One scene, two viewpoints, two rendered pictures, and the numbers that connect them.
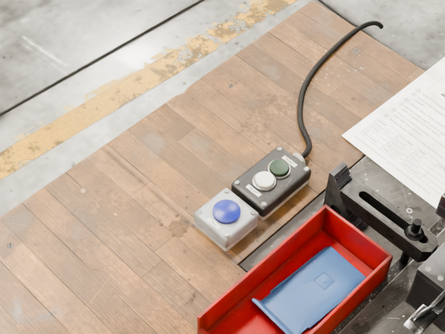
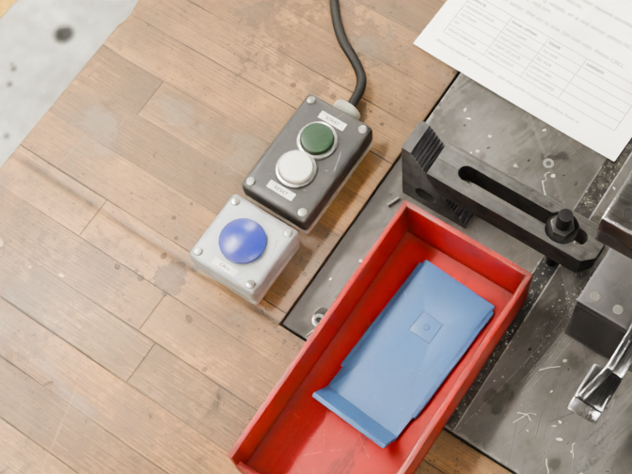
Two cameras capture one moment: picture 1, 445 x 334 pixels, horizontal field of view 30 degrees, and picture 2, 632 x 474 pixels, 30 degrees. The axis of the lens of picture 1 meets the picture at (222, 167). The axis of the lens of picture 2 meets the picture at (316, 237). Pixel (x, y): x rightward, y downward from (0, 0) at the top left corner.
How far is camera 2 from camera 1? 0.32 m
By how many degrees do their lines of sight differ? 16
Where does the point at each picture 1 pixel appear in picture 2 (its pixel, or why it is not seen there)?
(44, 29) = not seen: outside the picture
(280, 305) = (361, 386)
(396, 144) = (510, 39)
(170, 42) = not seen: outside the picture
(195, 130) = (163, 86)
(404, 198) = (537, 140)
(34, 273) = not seen: outside the picture
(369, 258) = (494, 274)
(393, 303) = (545, 340)
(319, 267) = (414, 304)
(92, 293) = (53, 428)
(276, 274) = (346, 331)
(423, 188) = (566, 115)
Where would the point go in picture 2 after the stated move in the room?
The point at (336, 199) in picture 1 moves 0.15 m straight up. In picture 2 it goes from (421, 181) to (422, 95)
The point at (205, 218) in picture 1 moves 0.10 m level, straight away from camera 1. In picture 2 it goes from (210, 260) to (191, 154)
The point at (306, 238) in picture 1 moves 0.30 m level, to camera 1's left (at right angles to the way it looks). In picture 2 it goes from (384, 258) to (30, 323)
